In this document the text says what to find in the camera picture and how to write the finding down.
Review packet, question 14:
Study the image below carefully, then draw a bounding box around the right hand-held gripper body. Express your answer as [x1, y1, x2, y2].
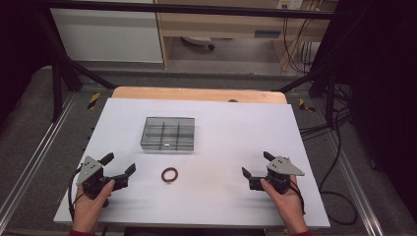
[262, 156, 305, 195]

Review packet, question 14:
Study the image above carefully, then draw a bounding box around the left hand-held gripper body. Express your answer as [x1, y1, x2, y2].
[76, 155, 116, 200]

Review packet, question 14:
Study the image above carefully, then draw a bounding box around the brown ring bracelet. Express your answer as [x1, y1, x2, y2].
[160, 166, 179, 184]

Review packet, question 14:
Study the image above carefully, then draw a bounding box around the clear plastic compartment box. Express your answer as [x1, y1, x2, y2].
[140, 116, 196, 152]

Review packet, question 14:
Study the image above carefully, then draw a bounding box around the person's right hand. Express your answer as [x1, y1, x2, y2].
[260, 175, 310, 236]

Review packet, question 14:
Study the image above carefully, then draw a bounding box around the person's left hand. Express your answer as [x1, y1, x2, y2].
[72, 179, 116, 234]

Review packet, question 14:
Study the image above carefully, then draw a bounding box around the yellow black tape marker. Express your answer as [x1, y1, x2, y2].
[87, 91, 101, 111]
[298, 97, 316, 113]

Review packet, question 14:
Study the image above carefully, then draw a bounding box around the black metal stand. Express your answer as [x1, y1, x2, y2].
[32, 6, 117, 123]
[276, 65, 338, 130]

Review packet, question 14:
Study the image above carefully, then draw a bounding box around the wooden table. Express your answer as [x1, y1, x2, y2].
[111, 86, 288, 105]

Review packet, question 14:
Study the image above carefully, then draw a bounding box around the white cabinet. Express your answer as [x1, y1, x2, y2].
[49, 8, 164, 64]

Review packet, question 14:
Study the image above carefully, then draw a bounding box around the black curtain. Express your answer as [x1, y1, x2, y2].
[0, 0, 53, 126]
[337, 0, 417, 214]

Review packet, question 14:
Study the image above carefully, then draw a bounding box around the white chair base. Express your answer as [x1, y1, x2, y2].
[180, 35, 216, 52]

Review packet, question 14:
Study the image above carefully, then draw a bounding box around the light wooden desk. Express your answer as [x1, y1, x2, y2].
[153, 0, 338, 70]

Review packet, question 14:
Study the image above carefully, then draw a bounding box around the white power socket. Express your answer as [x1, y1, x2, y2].
[276, 0, 304, 11]

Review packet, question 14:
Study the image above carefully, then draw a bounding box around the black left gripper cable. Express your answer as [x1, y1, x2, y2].
[67, 165, 87, 222]

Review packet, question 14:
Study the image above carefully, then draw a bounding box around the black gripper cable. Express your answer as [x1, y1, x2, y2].
[288, 181, 307, 215]
[67, 165, 87, 222]

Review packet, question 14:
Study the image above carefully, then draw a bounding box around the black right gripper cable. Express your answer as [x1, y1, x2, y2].
[288, 181, 307, 215]

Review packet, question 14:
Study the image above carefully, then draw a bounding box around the aluminium floor rail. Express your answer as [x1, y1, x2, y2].
[0, 92, 78, 224]
[328, 131, 385, 236]

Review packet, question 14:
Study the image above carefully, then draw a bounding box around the black floor cable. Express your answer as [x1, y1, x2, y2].
[299, 85, 359, 226]

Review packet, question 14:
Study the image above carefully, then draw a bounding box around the bundle of hanging cables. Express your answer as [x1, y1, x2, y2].
[281, 16, 317, 75]

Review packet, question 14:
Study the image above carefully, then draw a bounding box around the black horizontal frame bar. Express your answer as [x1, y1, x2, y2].
[32, 0, 355, 21]

